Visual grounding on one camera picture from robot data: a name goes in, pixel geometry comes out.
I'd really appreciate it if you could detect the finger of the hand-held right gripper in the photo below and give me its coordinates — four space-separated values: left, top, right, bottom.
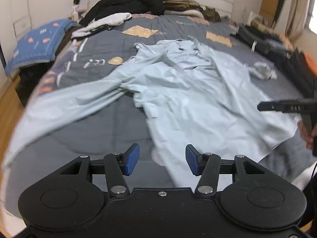
257 99 307 113

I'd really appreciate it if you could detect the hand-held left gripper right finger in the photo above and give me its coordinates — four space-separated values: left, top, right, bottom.
185 144 266 199

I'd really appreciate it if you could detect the folded beige blanket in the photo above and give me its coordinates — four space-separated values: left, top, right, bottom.
162 0 199 5

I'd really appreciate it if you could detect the blue patterned pillow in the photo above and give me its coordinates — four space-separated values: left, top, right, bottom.
5 18 80 76

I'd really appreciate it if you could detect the light blue hooded jacket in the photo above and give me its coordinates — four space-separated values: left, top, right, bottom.
4 36 301 187

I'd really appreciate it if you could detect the white wardrobe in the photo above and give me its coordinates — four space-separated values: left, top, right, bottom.
0 0 31 42

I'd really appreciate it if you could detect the white sweatshirt with black trim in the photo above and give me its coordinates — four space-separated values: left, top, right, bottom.
71 12 133 41

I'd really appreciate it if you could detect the person's right hand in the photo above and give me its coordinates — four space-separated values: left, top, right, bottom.
298 121 314 150

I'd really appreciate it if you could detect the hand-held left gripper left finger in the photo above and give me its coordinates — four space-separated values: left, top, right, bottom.
59 143 140 199

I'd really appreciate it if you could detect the window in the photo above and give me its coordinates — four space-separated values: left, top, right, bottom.
307 0 317 35

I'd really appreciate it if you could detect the tabby cat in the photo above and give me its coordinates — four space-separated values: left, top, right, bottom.
202 6 222 22

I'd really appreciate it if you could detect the beige curtain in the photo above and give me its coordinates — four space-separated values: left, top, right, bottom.
285 0 314 40

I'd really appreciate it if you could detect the black board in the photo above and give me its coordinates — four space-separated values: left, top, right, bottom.
274 0 289 25

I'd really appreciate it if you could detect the black puffer jacket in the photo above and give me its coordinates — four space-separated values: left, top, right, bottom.
79 0 165 26

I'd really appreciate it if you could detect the stack of folded dark clothes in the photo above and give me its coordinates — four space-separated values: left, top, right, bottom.
267 40 317 100

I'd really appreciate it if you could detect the grey printed bed quilt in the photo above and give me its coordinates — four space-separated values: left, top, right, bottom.
5 12 317 228

